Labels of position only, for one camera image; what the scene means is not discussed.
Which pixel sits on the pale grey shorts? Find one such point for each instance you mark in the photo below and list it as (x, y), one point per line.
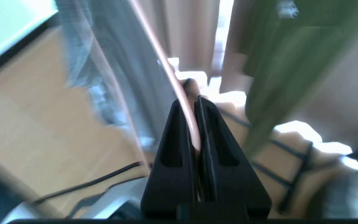
(120, 46)

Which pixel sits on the green garment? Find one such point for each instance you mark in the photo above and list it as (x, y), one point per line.
(284, 62)

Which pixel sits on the pink clothes hanger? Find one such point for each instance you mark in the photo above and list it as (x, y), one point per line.
(179, 90)

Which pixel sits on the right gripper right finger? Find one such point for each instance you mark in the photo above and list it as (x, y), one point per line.
(228, 186)

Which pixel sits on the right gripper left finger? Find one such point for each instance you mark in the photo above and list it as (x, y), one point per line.
(172, 186)

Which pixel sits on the black clothes rack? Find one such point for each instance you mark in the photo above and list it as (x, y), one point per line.
(295, 186)

